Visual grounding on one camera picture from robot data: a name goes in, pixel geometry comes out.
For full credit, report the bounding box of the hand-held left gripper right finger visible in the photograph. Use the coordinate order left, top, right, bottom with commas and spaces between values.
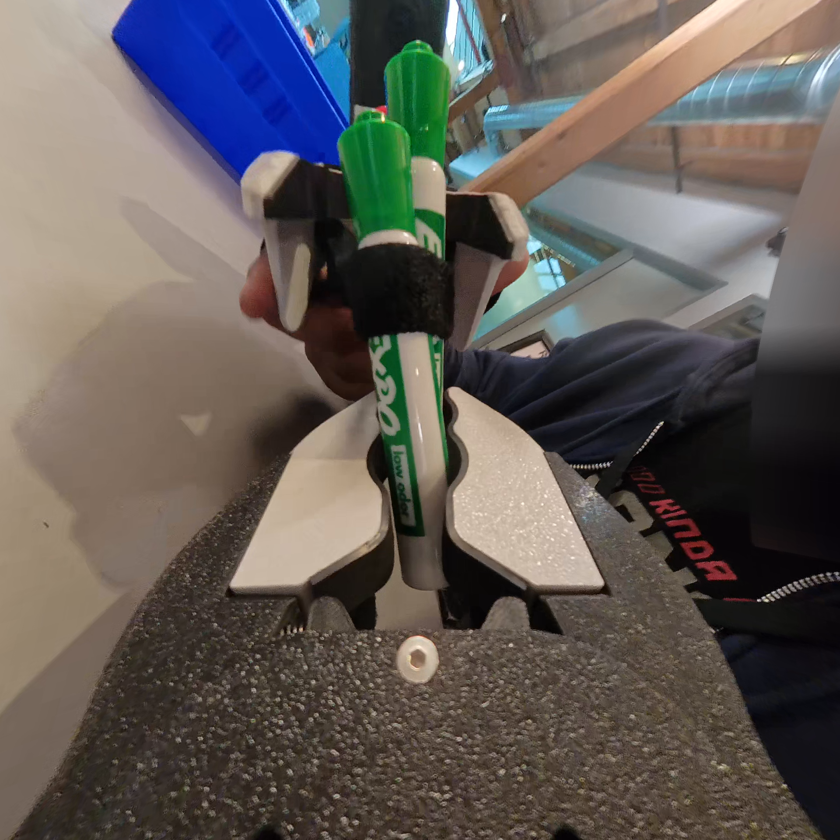
444, 386, 607, 595

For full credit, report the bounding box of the framed wall sign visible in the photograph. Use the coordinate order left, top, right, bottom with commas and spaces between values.
504, 331, 555, 359

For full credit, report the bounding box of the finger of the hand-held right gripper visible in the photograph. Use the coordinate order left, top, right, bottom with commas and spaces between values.
241, 151, 357, 332
440, 191, 531, 350

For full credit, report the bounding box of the silver air duct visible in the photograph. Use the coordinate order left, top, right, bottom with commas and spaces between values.
483, 46, 840, 135

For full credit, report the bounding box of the large blue plastic bin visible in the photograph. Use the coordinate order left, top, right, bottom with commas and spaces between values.
112, 0, 350, 181

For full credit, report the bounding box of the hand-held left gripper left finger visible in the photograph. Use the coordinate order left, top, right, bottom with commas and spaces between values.
230, 394, 396, 598

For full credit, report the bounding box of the person's right hand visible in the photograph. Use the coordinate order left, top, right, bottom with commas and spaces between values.
241, 247, 531, 403

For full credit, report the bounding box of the green marker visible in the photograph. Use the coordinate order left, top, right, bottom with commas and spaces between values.
382, 40, 455, 257
338, 109, 455, 590

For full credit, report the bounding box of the black velcro strap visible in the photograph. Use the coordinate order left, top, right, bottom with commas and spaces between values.
344, 241, 458, 346

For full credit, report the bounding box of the wooden post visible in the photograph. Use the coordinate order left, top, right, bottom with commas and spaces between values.
464, 0, 823, 207

